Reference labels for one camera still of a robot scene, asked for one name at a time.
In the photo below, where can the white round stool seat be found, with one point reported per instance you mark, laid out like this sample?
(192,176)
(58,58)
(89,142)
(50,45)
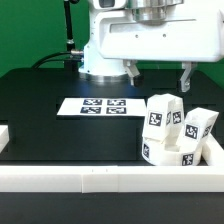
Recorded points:
(160,154)

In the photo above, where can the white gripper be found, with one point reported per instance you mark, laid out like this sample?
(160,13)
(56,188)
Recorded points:
(192,31)

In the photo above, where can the white U-shaped fence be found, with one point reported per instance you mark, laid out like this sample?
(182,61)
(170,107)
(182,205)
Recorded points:
(118,179)

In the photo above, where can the white marker base plate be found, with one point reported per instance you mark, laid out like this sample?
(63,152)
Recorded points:
(102,107)

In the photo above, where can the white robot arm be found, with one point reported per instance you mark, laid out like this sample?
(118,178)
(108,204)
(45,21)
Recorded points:
(101,69)

